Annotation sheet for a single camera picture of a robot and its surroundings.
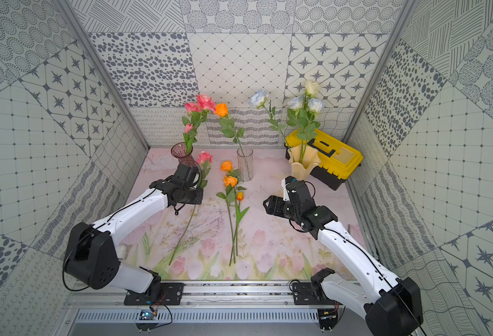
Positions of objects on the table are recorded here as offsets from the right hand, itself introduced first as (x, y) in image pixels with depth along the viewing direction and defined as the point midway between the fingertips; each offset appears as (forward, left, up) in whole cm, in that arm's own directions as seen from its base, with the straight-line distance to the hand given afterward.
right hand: (271, 207), depth 79 cm
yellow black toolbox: (+24, -31, +1) cm, 39 cm away
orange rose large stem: (+33, +19, +14) cm, 41 cm away
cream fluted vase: (+16, -13, +3) cm, 21 cm away
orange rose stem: (+30, +22, -11) cm, 39 cm away
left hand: (+8, +31, -3) cm, 32 cm away
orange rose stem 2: (+20, +19, -12) cm, 30 cm away
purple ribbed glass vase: (+27, +42, +3) cm, 50 cm away
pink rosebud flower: (+21, +29, +4) cm, 36 cm away
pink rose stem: (+35, +32, +19) cm, 52 cm away
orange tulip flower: (+5, +14, -16) cm, 22 cm away
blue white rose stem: (+36, -12, +16) cm, 41 cm away
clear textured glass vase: (+26, +11, -4) cm, 28 cm away
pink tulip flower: (+28, +36, +10) cm, 47 cm away
